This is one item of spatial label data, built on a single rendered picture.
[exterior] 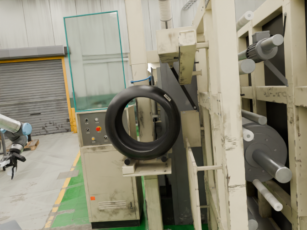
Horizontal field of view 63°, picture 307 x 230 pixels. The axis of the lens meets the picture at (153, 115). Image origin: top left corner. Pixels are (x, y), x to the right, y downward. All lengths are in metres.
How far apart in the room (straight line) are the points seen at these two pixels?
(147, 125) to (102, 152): 0.66
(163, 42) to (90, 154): 1.53
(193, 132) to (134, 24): 1.05
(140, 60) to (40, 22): 9.51
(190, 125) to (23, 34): 10.04
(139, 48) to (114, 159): 1.14
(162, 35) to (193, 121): 0.85
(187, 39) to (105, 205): 1.96
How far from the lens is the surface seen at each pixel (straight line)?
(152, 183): 2.37
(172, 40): 1.60
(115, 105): 1.86
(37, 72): 11.26
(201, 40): 1.70
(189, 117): 2.15
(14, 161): 2.13
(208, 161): 2.26
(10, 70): 11.54
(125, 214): 2.85
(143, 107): 2.22
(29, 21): 11.65
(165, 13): 2.62
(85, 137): 2.73
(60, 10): 11.55
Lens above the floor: 1.43
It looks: 6 degrees down
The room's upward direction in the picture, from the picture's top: 6 degrees counter-clockwise
